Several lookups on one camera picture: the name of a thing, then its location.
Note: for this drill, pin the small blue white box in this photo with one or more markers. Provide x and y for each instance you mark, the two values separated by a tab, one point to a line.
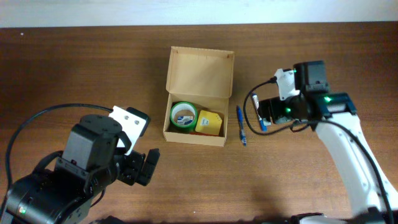
184	120

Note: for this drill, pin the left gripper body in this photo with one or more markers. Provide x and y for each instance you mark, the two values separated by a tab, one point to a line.
137	168

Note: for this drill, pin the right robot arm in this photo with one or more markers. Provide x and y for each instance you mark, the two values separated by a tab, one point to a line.
305	98

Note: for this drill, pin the brown cardboard box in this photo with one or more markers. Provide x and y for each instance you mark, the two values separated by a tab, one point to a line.
204	78

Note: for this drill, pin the green tape roll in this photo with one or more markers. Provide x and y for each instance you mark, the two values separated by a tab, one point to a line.
184	108

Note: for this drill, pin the yellow spiral notepad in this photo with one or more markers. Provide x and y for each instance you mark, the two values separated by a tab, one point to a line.
209	123

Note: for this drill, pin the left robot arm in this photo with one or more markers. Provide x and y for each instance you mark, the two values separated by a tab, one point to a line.
65	184

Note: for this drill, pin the blue ballpoint pen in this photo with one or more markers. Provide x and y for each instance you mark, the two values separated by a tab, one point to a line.
241	127

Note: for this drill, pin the blue white marker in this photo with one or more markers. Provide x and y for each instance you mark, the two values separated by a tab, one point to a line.
255	101

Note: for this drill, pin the orange grey stapler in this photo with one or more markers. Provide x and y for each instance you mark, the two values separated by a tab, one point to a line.
200	134

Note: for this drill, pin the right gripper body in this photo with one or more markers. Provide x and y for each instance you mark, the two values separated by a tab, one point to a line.
277	109

